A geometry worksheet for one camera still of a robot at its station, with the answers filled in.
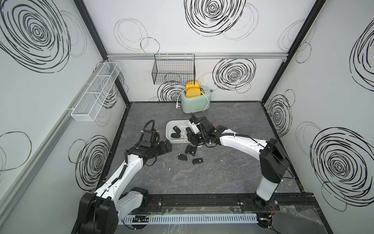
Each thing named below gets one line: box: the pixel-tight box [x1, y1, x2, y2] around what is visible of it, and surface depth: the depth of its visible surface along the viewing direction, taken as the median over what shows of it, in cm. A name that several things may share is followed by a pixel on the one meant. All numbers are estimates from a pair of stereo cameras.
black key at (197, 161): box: [191, 157, 204, 165], surface depth 89 cm
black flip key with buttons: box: [170, 133, 181, 138], surface depth 101 cm
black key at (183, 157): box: [177, 152, 189, 162], surface depth 91 cm
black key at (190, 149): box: [185, 144, 196, 156], surface depth 93 cm
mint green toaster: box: [180, 88, 211, 114], surface depth 107 cm
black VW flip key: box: [189, 146, 197, 156], surface depth 93 cm
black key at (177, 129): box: [172, 125, 182, 134], surface depth 104 cm
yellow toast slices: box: [185, 79, 202, 98], surface depth 103 cm
